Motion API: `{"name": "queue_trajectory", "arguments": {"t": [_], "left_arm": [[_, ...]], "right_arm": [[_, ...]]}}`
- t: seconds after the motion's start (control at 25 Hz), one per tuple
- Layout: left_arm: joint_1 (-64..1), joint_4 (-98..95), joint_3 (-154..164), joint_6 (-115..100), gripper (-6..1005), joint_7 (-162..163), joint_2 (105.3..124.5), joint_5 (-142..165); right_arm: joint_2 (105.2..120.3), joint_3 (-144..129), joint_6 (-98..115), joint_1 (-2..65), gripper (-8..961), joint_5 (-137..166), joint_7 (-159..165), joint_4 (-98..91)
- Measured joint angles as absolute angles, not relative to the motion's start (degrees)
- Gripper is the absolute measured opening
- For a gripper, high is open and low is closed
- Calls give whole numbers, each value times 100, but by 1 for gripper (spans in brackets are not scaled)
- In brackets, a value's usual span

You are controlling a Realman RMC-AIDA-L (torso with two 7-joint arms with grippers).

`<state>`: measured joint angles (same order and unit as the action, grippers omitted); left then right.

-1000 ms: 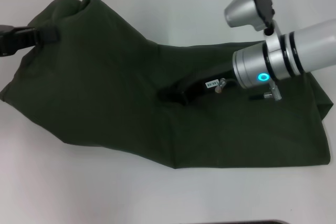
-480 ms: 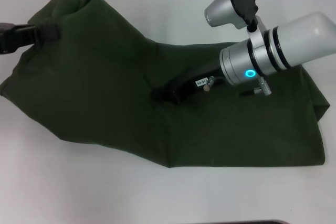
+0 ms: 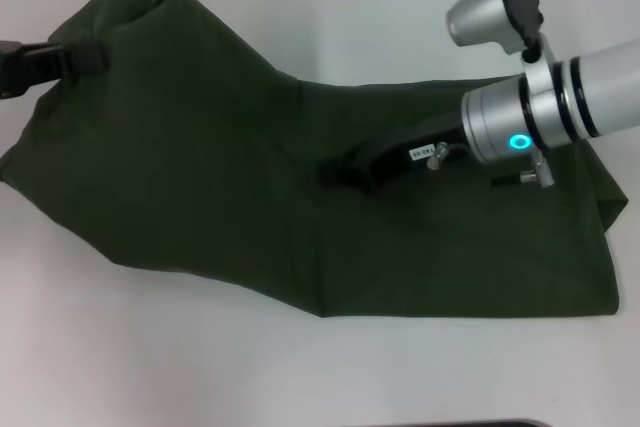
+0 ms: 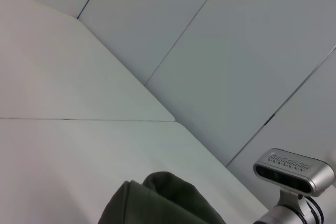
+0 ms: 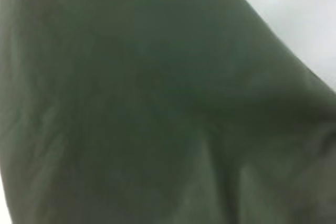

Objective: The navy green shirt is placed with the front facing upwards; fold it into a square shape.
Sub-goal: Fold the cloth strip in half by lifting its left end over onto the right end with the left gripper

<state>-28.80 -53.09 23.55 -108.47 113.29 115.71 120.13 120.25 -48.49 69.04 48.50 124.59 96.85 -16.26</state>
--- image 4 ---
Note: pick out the dark green FREE T-shirt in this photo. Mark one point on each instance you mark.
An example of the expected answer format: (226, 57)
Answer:
(162, 203)

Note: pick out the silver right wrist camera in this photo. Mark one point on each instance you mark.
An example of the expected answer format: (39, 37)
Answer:
(294, 171)

